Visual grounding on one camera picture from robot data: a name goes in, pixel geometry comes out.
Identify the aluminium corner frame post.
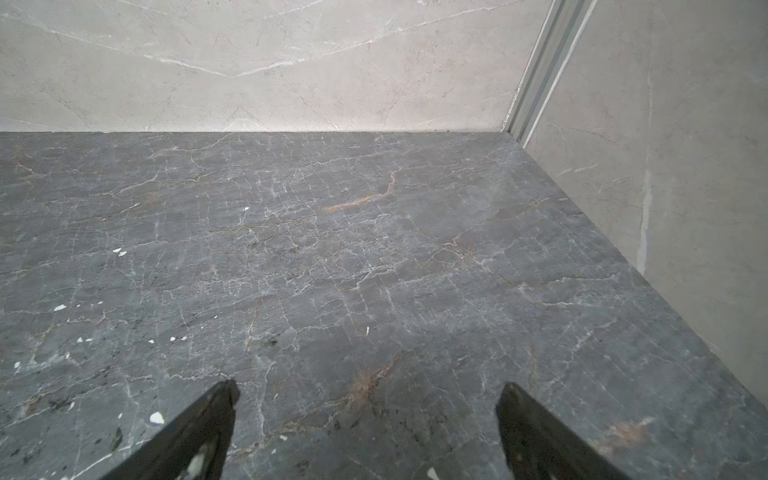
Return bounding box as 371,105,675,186
503,0,597,147

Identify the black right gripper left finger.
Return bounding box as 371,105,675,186
104,379,240,480

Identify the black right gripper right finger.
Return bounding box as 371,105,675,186
496,382,627,480

